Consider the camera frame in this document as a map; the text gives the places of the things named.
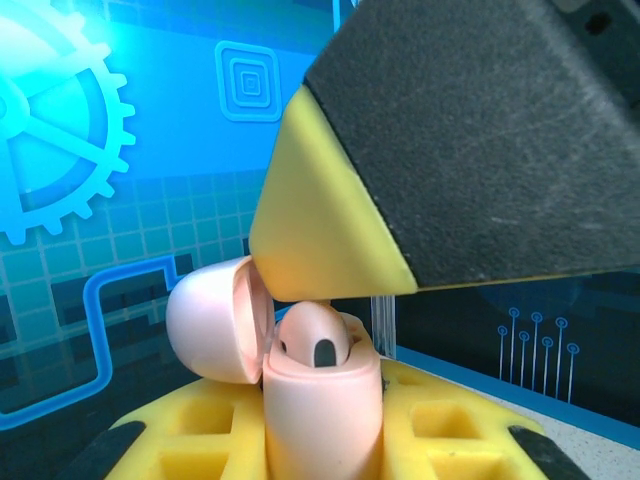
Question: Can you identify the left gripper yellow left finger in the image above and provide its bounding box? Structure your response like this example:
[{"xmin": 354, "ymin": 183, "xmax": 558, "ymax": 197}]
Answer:
[{"xmin": 82, "ymin": 374, "xmax": 271, "ymax": 480}]

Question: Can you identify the aluminium frame post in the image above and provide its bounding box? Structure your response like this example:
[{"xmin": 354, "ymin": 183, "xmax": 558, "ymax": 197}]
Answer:
[{"xmin": 368, "ymin": 293, "xmax": 400, "ymax": 360}]

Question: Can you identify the pink wireless earbud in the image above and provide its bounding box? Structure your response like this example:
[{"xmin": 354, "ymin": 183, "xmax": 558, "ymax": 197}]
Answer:
[{"xmin": 276, "ymin": 301, "xmax": 352, "ymax": 370}]

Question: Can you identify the pink earbud charging case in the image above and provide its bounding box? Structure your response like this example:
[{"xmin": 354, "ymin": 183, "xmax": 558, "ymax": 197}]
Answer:
[{"xmin": 164, "ymin": 256, "xmax": 386, "ymax": 480}]

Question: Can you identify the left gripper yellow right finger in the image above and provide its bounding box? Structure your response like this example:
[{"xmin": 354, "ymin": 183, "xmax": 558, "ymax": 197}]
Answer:
[{"xmin": 379, "ymin": 359, "xmax": 594, "ymax": 480}]

